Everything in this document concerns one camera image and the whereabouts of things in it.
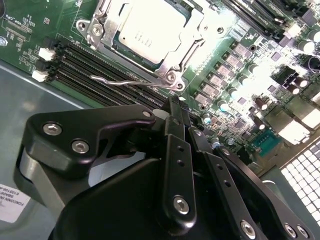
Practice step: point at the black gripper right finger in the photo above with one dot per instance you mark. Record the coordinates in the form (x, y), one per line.
(220, 180)

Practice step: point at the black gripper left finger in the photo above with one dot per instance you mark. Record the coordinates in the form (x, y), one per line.
(62, 135)

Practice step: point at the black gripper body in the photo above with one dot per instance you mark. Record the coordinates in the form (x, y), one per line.
(120, 207)

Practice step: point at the silver green CPU chip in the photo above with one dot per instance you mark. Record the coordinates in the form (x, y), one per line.
(152, 30)

